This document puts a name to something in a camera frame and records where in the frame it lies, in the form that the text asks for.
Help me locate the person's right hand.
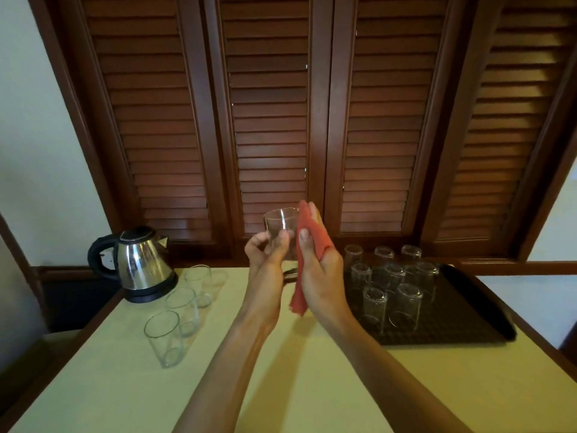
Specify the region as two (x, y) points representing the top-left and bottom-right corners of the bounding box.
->
(297, 202), (358, 331)

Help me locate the person's left hand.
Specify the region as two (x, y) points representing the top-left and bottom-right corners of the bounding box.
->
(241, 229), (295, 340)

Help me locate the brown wooden wall rail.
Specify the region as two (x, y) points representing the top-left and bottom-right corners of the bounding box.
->
(459, 260), (577, 277)

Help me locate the brown louvered wooden shutter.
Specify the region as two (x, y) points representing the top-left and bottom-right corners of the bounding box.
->
(324, 0), (481, 256)
(47, 0), (233, 257)
(419, 0), (577, 261)
(203, 0), (334, 253)

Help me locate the person's right forearm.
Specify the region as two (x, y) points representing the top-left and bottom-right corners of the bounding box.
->
(331, 312), (474, 433)

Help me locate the group of clear glasses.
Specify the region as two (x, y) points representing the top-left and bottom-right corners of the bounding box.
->
(143, 264), (231, 369)

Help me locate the person's left forearm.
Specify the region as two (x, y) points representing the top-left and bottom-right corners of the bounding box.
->
(172, 318), (273, 433)

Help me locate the steel electric kettle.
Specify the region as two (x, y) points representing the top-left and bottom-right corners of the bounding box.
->
(87, 226), (179, 304)
(122, 271), (179, 304)

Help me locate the red cloth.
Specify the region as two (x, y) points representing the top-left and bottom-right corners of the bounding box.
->
(288, 200), (335, 317)

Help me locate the brown wooden door frame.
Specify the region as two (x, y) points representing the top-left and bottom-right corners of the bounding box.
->
(560, 319), (577, 367)

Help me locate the dark brown textured tray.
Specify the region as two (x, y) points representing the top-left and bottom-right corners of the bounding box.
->
(344, 263), (518, 346)

